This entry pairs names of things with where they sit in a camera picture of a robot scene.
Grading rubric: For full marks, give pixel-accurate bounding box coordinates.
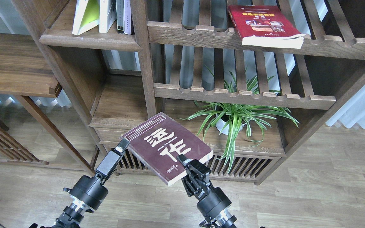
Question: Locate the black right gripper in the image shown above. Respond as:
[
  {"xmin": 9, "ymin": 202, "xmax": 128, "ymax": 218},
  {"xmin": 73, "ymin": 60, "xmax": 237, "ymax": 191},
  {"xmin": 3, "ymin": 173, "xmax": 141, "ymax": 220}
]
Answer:
[{"xmin": 177, "ymin": 154, "xmax": 232, "ymax": 219}]

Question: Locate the white plant pot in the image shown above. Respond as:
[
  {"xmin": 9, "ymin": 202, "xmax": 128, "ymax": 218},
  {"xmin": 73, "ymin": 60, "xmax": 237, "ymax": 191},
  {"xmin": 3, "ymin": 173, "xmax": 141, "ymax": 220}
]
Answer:
[{"xmin": 215, "ymin": 109, "xmax": 247, "ymax": 136}]

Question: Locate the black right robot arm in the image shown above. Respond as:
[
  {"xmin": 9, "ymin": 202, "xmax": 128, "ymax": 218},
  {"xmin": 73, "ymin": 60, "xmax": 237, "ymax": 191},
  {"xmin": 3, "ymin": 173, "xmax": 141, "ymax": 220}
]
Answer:
[{"xmin": 177, "ymin": 155, "xmax": 237, "ymax": 228}]

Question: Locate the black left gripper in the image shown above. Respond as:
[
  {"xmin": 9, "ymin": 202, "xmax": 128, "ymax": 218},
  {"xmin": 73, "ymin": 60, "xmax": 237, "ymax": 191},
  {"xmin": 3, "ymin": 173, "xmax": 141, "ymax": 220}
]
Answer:
[{"xmin": 63, "ymin": 138, "xmax": 130, "ymax": 211}]

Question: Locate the wooden side table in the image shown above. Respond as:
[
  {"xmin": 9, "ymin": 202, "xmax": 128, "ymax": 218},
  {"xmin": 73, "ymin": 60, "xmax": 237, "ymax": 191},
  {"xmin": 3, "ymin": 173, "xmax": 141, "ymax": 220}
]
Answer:
[{"xmin": 0, "ymin": 33, "xmax": 99, "ymax": 175}]

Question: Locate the red book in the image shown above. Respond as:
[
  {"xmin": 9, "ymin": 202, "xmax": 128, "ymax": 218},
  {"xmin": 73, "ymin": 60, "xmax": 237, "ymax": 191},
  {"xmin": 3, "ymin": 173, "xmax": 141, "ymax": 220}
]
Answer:
[{"xmin": 228, "ymin": 5, "xmax": 304, "ymax": 49}]

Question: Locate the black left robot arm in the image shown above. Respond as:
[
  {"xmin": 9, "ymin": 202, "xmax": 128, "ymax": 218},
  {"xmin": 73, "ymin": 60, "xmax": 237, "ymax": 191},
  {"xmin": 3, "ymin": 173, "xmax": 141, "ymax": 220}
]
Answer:
[{"xmin": 52, "ymin": 139, "xmax": 129, "ymax": 228}]

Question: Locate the dark wooden bookshelf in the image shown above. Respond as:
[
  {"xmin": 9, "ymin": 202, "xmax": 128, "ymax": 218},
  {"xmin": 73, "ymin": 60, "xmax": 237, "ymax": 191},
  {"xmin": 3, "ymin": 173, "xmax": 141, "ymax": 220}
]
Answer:
[{"xmin": 12, "ymin": 0, "xmax": 365, "ymax": 184}]

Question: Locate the dark green upright book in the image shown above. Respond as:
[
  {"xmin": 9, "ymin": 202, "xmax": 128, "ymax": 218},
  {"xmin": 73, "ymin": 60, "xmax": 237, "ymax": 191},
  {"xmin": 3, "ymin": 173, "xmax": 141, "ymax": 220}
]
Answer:
[{"xmin": 116, "ymin": 0, "xmax": 124, "ymax": 34}]

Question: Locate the white upright book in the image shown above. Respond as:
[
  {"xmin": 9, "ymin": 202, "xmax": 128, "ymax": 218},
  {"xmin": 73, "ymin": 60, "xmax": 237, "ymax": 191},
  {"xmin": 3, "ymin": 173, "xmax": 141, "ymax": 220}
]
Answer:
[{"xmin": 99, "ymin": 0, "xmax": 116, "ymax": 33}]

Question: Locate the dark brown book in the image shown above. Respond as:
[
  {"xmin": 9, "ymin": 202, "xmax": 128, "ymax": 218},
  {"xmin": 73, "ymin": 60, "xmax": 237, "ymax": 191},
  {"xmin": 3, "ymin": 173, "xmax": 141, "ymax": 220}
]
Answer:
[{"xmin": 121, "ymin": 112, "xmax": 213, "ymax": 186}]

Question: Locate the yellow green book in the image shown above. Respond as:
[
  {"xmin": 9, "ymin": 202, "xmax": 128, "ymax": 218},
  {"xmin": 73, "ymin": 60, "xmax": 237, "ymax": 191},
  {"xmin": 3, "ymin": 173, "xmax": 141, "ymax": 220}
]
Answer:
[{"xmin": 72, "ymin": 0, "xmax": 100, "ymax": 35}]

